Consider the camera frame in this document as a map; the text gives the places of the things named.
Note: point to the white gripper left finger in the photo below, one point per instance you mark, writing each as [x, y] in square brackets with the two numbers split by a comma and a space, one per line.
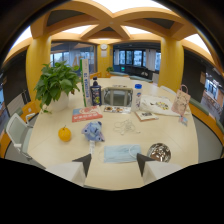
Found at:
[71, 170]

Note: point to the white printed tote bag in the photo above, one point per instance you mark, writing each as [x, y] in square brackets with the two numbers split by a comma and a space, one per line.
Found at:
[159, 105]

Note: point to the red flat booklet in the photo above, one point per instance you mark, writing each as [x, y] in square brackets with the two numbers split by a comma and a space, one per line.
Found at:
[86, 113]

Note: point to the white office chair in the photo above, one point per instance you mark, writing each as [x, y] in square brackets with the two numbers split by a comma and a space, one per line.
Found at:
[18, 131]

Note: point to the small illustrated book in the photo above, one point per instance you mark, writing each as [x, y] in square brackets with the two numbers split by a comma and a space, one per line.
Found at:
[146, 115]

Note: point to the shiny metal bowl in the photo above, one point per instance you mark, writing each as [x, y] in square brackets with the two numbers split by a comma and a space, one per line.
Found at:
[159, 152]

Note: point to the tall white green box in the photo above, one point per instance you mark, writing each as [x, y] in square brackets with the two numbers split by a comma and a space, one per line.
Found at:
[85, 82]

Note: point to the blue face mask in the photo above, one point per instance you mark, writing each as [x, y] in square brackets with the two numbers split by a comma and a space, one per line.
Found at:
[117, 153]

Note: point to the round wall clock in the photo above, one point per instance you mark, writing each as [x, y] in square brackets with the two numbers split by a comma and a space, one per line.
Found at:
[104, 46]

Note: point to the blue plush toy fan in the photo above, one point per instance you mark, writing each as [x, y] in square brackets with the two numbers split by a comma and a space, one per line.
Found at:
[93, 131]

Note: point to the white bottle blue cap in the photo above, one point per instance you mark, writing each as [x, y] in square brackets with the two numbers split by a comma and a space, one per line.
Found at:
[136, 97]

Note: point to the green potted plant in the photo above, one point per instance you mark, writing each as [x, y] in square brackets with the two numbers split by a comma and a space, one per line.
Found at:
[56, 83]

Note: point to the dark blue bottle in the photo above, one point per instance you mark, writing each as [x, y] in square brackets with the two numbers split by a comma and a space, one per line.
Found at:
[96, 93]

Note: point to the colourful picture card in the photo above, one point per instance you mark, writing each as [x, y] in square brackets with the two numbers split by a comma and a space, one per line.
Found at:
[116, 109]

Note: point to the orange fruit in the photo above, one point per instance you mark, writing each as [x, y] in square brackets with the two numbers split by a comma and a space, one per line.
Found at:
[64, 133]

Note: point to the pink paper gift bag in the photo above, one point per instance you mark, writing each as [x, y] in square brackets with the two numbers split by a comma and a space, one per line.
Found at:
[180, 101]

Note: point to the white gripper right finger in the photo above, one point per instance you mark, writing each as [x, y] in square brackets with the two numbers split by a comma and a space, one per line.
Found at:
[155, 168]

